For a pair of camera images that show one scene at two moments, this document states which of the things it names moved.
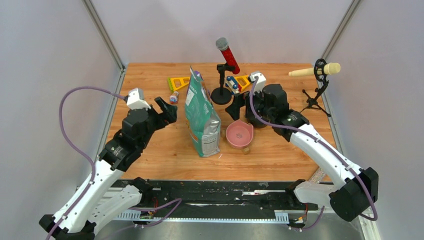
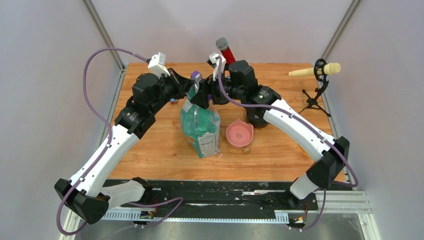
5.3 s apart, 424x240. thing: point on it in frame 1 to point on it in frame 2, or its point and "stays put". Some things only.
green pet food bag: (203, 123) stays put
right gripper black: (240, 99) to (201, 98)
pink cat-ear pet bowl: (239, 134) stays put
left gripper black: (169, 116) to (182, 84)
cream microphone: (333, 68) stays put
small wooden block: (246, 151) stays put
